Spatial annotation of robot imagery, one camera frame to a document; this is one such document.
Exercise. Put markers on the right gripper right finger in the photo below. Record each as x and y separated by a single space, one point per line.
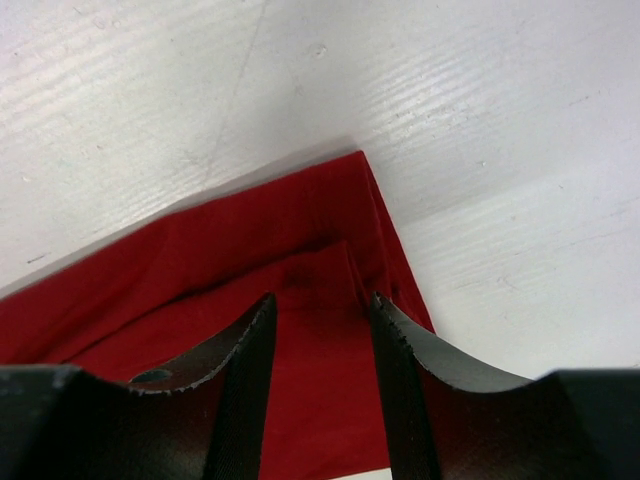
448 415

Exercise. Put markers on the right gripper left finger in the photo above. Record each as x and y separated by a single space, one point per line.
200 415

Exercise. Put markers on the red t shirt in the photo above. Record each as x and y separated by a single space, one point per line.
321 240

